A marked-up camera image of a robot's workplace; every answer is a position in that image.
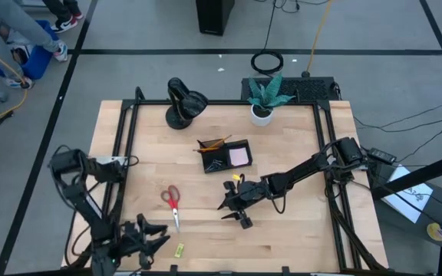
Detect black mesh desk organizer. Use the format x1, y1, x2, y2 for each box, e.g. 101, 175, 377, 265
196, 138, 254, 175

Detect white paper sheet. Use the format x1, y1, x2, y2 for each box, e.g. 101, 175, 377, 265
381, 164, 434, 225

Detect black desk lamp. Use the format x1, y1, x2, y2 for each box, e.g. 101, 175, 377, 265
165, 77, 209, 130

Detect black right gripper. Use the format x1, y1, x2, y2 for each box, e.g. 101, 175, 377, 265
216, 179, 272, 231

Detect yellow floor cable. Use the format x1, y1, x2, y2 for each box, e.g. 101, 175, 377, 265
0, 36, 28, 127

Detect snake plant in white pot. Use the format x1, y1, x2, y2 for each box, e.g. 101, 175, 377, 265
246, 72, 295, 128

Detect black computer tower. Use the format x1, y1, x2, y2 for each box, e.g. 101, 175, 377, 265
195, 0, 236, 37

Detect pink sticky note pad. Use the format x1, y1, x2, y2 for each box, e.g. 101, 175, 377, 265
229, 147, 249, 166

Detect thin black floor cable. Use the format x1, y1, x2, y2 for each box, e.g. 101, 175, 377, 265
353, 97, 442, 133
397, 113, 442, 164

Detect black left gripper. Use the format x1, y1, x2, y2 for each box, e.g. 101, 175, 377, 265
119, 212, 171, 270

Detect black power adapter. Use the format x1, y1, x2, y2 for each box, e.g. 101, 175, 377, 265
366, 147, 397, 164

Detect long black cable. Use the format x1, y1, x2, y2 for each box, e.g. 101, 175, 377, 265
250, 0, 285, 76

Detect yellow round disc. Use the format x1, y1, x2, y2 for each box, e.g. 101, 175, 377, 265
426, 222, 442, 242

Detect black metal table frame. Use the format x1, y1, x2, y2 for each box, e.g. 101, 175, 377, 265
65, 86, 389, 276

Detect black perforated computer case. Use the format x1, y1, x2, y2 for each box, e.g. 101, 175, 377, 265
240, 76, 339, 103

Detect person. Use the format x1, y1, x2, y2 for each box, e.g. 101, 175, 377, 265
44, 0, 84, 34
0, 0, 68, 90

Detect long yellow cable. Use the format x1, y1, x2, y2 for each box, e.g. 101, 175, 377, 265
301, 0, 333, 77

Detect black aluminium beam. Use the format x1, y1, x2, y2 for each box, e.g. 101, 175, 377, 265
370, 149, 442, 276

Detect red handled scissors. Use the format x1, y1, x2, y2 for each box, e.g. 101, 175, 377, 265
160, 184, 181, 234

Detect sharpened orange pencil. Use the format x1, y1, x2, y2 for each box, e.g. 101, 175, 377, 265
205, 134, 233, 151

